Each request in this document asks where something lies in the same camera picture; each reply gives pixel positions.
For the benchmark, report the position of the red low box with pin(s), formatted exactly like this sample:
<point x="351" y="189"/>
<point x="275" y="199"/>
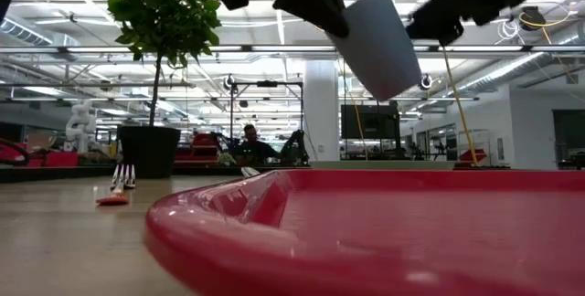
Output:
<point x="59" y="159"/>

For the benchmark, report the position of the red tool chest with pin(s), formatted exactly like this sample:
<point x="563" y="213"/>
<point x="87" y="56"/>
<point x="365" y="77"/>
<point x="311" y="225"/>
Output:
<point x="201" y="147"/>

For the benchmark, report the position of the person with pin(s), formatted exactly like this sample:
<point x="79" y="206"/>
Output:
<point x="253" y="152"/>

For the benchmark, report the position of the beige cardboard box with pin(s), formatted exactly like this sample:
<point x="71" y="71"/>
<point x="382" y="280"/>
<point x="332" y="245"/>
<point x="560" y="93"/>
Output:
<point x="40" y="140"/>

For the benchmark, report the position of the red angled object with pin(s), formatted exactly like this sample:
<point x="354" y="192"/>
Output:
<point x="471" y="155"/>

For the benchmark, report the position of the black aluminium rig frame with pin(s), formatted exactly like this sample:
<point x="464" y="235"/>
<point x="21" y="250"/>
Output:
<point x="55" y="174"/>

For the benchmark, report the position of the small green plant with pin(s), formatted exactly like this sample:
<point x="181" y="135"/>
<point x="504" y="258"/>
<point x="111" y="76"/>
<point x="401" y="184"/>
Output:
<point x="227" y="159"/>

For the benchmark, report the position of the black monitor on stand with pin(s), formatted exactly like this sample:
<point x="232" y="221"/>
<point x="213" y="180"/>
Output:
<point x="370" y="122"/>

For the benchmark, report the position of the green tree in black pot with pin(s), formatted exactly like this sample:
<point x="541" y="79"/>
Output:
<point x="148" y="150"/>

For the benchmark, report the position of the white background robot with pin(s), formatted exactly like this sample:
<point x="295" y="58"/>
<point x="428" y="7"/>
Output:
<point x="80" y="124"/>

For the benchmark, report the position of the black background robot arm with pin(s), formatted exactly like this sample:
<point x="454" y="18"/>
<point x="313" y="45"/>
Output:
<point x="297" y="147"/>

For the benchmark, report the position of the black metal gantry frame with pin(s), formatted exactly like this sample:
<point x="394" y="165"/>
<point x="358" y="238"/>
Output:
<point x="267" y="84"/>

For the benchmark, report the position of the light blue plastic cup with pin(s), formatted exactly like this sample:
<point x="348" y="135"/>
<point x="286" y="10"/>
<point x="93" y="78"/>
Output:
<point x="375" y="45"/>

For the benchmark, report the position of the red plastic tray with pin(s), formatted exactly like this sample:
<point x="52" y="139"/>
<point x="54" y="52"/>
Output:
<point x="365" y="241"/>

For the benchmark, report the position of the silver ventilation duct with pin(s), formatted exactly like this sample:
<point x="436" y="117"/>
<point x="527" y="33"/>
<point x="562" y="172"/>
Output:
<point x="498" y="77"/>
<point x="18" y="31"/>

